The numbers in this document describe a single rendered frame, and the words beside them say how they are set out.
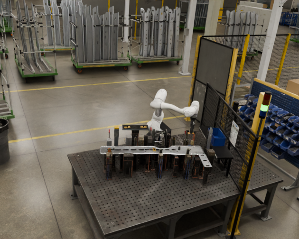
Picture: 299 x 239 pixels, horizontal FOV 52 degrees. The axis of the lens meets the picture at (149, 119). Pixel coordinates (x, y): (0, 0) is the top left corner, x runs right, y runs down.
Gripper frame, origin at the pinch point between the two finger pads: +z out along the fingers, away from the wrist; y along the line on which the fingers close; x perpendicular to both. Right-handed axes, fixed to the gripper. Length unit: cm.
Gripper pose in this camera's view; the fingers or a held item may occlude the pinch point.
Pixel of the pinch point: (191, 130)
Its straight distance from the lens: 404.1
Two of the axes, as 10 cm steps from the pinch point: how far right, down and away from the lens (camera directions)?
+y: 1.3, 4.4, -8.9
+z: -0.8, 9.0, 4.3
